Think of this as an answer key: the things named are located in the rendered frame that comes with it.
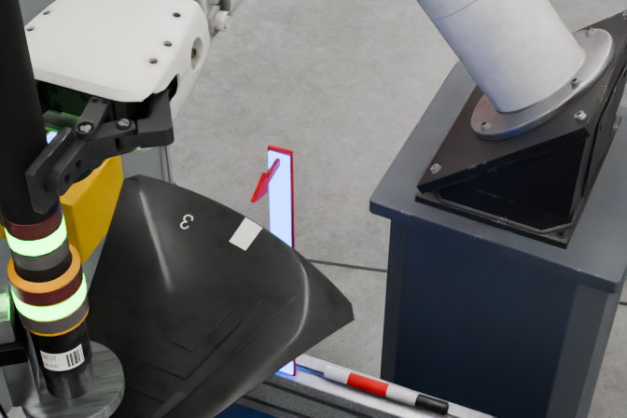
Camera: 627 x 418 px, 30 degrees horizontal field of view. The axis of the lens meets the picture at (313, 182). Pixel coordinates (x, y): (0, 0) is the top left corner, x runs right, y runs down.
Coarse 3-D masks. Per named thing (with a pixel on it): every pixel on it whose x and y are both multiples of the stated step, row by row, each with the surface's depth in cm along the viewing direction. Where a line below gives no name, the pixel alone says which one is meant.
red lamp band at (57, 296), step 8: (80, 264) 70; (80, 272) 70; (72, 280) 69; (80, 280) 70; (16, 288) 69; (64, 288) 69; (72, 288) 70; (16, 296) 70; (24, 296) 69; (32, 296) 69; (40, 296) 69; (48, 296) 69; (56, 296) 69; (64, 296) 69; (32, 304) 69; (40, 304) 69; (48, 304) 69
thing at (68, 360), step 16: (32, 336) 73; (48, 336) 72; (64, 336) 72; (80, 336) 73; (48, 352) 73; (64, 352) 73; (80, 352) 74; (48, 368) 74; (64, 368) 74; (80, 368) 75; (48, 384) 76; (64, 384) 76; (80, 384) 76
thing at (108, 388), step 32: (0, 288) 72; (0, 320) 70; (0, 352) 72; (32, 352) 76; (96, 352) 80; (32, 384) 75; (96, 384) 78; (32, 416) 76; (64, 416) 76; (96, 416) 76
